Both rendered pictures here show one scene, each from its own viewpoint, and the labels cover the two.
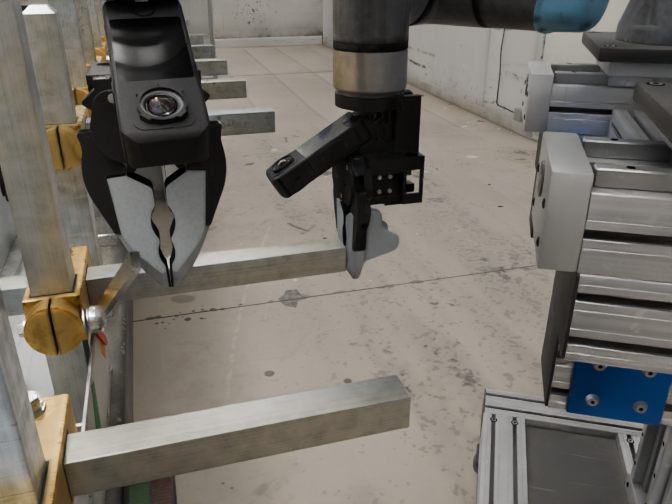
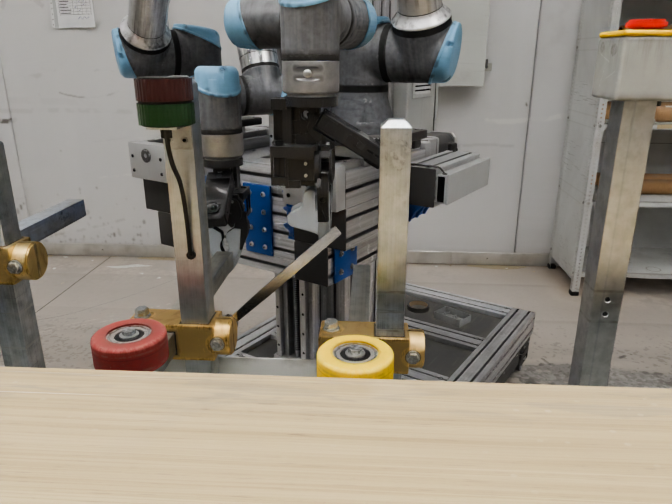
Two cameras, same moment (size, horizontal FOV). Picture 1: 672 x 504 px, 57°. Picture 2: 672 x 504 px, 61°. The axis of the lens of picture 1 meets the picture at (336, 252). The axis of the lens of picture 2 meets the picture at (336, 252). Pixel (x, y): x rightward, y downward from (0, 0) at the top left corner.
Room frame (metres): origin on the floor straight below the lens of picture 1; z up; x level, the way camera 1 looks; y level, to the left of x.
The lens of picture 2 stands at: (0.12, 0.84, 1.20)
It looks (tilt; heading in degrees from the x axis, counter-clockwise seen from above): 19 degrees down; 290
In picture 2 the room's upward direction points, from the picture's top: straight up
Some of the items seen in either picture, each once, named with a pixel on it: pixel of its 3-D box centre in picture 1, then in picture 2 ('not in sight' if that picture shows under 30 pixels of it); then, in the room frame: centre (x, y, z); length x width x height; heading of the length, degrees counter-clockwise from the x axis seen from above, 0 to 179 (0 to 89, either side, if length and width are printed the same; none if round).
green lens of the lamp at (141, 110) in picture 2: not in sight; (166, 113); (0.51, 0.31, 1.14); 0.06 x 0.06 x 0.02
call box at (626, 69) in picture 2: not in sight; (639, 68); (0.03, 0.12, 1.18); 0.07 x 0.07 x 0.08; 16
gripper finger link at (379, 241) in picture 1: (373, 244); (236, 246); (0.64, -0.04, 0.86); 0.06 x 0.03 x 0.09; 106
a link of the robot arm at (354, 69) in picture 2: not in sight; (364, 51); (0.50, -0.38, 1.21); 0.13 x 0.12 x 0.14; 175
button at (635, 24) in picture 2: not in sight; (645, 28); (0.03, 0.12, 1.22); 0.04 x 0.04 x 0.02
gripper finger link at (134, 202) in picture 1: (140, 220); (308, 220); (0.41, 0.14, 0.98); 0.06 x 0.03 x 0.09; 16
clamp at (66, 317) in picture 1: (58, 298); (182, 335); (0.54, 0.28, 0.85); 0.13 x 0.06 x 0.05; 16
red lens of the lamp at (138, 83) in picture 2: not in sight; (164, 89); (0.51, 0.31, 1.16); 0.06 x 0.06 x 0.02
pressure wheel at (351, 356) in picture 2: not in sight; (354, 395); (0.28, 0.35, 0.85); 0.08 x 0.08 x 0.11
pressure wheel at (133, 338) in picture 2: not in sight; (134, 375); (0.52, 0.39, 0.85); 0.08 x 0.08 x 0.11
